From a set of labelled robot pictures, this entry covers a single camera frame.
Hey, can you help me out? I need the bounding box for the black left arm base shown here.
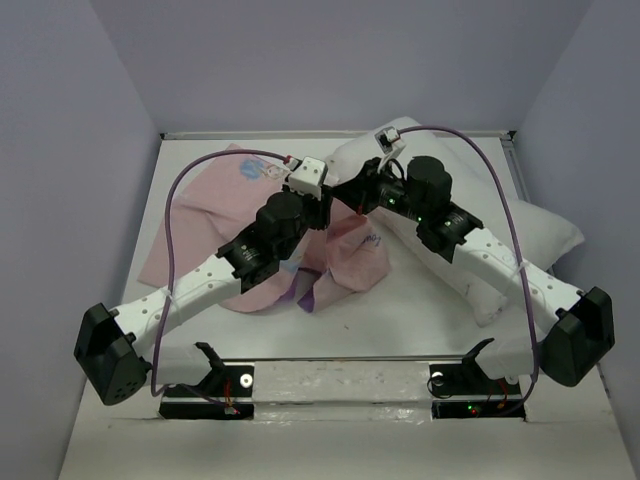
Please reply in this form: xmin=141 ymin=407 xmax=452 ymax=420
xmin=158 ymin=342 xmax=255 ymax=421

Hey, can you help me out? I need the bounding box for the aluminium table rail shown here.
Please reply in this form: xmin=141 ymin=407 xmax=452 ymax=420
xmin=500 ymin=131 xmax=531 ymax=202
xmin=160 ymin=130 xmax=515 ymax=140

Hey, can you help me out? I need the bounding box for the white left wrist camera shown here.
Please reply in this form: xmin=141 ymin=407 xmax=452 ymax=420
xmin=287 ymin=157 xmax=327 ymax=199

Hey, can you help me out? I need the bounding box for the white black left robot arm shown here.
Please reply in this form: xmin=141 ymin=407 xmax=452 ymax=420
xmin=74 ymin=186 xmax=333 ymax=406

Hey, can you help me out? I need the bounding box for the white pillow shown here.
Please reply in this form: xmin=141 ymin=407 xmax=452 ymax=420
xmin=325 ymin=129 xmax=584 ymax=327

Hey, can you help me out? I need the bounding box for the aluminium right table rail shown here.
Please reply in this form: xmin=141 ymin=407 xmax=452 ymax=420
xmin=500 ymin=131 xmax=531 ymax=202

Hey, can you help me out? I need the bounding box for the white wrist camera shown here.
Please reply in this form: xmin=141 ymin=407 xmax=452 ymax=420
xmin=374 ymin=126 xmax=404 ymax=154
xmin=287 ymin=157 xmax=327 ymax=199

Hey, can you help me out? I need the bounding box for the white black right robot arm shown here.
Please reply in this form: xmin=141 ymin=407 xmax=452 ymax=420
xmin=329 ymin=156 xmax=615 ymax=392

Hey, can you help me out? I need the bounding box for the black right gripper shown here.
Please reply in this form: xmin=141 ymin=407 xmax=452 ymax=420
xmin=329 ymin=157 xmax=427 ymax=224

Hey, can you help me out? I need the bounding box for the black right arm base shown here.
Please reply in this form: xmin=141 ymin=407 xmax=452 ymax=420
xmin=427 ymin=338 xmax=526 ymax=420

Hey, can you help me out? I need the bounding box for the aluminium back table rail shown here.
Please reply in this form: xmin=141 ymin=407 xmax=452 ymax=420
xmin=160 ymin=130 xmax=515 ymax=140

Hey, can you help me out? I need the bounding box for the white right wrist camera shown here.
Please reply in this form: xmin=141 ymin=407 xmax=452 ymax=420
xmin=374 ymin=126 xmax=404 ymax=154

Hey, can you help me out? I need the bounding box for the pink printed pillowcase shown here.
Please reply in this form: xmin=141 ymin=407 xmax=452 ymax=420
xmin=138 ymin=145 xmax=391 ymax=313

